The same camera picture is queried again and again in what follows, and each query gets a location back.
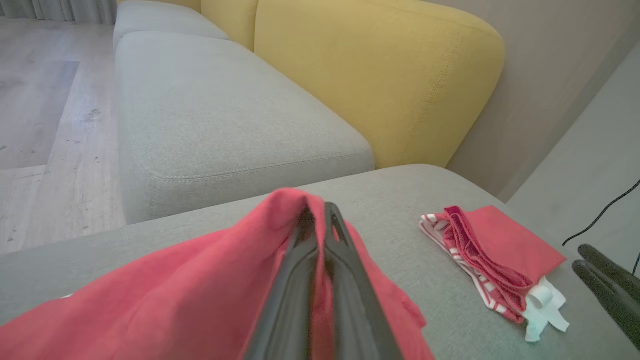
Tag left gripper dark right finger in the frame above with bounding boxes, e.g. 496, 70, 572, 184
322, 202, 406, 360

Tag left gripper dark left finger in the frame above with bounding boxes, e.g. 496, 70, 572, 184
245, 205, 321, 360

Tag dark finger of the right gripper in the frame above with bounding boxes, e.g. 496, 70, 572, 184
572, 259, 640, 351
578, 244, 640, 297

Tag red jersey with white sleeves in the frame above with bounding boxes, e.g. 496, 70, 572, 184
419, 205, 571, 343

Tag red Bulls 23 shorts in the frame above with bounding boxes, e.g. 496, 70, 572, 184
0, 187, 436, 360

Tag large grey sofa seat cushion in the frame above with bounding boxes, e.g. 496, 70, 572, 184
0, 164, 640, 360

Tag yellow sofa back cushion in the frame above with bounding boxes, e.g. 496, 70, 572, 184
201, 0, 260, 52
254, 0, 507, 170

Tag grey curtain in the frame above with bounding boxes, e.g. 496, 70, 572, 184
0, 0, 118, 25

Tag right black cable blue plug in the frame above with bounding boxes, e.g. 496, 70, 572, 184
562, 179, 640, 277

